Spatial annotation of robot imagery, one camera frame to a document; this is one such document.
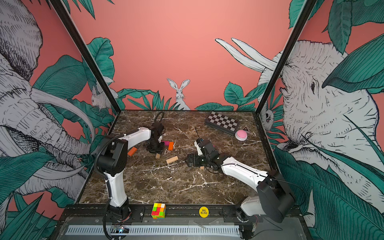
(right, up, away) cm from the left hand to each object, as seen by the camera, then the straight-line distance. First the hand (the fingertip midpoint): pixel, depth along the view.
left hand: (161, 150), depth 97 cm
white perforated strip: (+23, -34, -26) cm, 49 cm away
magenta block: (+3, +4, +2) cm, 6 cm away
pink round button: (+55, +9, +8) cm, 56 cm away
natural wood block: (-2, -3, -3) cm, 5 cm away
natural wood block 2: (+9, -5, -3) cm, 11 cm away
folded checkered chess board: (+44, +18, +13) cm, 49 cm away
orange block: (+6, +2, +3) cm, 7 cm away
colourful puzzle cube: (+5, -25, -26) cm, 36 cm away
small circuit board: (-14, -33, -26) cm, 45 cm away
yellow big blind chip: (+27, -28, -22) cm, 45 cm away
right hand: (+20, -2, -13) cm, 24 cm away
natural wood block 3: (+27, -9, -8) cm, 29 cm away
